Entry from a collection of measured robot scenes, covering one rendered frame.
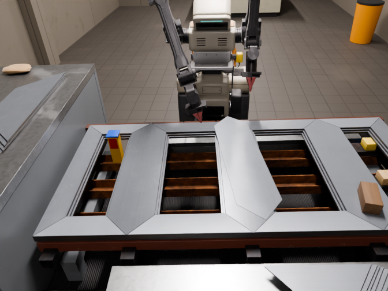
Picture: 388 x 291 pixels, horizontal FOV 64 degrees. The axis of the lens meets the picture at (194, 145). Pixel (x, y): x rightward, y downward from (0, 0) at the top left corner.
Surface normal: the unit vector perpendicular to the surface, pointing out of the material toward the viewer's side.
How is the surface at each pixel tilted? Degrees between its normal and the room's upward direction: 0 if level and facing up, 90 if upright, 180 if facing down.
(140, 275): 0
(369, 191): 0
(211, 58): 90
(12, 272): 90
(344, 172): 0
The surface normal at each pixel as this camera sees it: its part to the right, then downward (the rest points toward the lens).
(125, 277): -0.04, -0.81
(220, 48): -0.07, 0.69
